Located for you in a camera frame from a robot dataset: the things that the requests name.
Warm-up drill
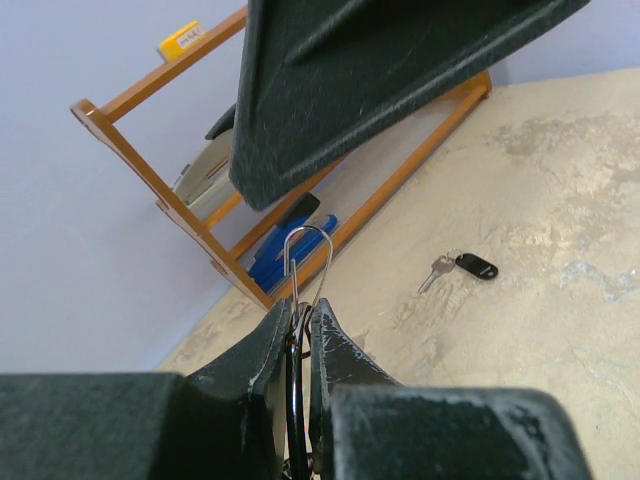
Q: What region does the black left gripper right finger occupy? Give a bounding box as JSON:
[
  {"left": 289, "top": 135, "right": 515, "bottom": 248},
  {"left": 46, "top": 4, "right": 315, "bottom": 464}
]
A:
[{"left": 309, "top": 299, "right": 593, "bottom": 479}]

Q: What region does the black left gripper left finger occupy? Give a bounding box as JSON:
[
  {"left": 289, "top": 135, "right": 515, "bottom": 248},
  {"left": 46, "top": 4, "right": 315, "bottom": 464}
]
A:
[{"left": 1, "top": 300, "right": 291, "bottom": 479}]

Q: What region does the blue stapler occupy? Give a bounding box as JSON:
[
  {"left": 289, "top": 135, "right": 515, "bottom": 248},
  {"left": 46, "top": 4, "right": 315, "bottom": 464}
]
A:
[{"left": 248, "top": 193, "right": 339, "bottom": 293}]

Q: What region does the yellow small box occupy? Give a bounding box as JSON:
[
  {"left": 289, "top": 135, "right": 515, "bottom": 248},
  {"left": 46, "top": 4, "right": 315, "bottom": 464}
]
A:
[{"left": 157, "top": 21, "right": 205, "bottom": 63}]

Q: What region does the grey stapler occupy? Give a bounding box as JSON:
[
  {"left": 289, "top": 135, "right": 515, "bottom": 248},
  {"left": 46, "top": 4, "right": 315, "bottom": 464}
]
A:
[{"left": 171, "top": 104, "right": 236, "bottom": 205}]

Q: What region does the wooden shelf rack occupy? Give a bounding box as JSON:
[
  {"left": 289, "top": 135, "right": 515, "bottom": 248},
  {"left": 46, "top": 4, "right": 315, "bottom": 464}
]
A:
[{"left": 72, "top": 1, "right": 494, "bottom": 303}]

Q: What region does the key with black fob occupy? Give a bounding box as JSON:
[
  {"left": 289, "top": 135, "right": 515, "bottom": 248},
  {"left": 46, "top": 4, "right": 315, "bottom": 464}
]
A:
[{"left": 418, "top": 249, "right": 499, "bottom": 294}]

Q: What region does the silver keyring with clips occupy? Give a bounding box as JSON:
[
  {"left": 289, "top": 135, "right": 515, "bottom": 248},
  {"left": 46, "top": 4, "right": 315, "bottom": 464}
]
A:
[{"left": 281, "top": 225, "right": 334, "bottom": 479}]

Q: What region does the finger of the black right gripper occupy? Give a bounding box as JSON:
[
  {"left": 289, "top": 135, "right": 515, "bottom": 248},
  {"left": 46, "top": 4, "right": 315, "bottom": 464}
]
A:
[{"left": 230, "top": 0, "right": 581, "bottom": 211}]

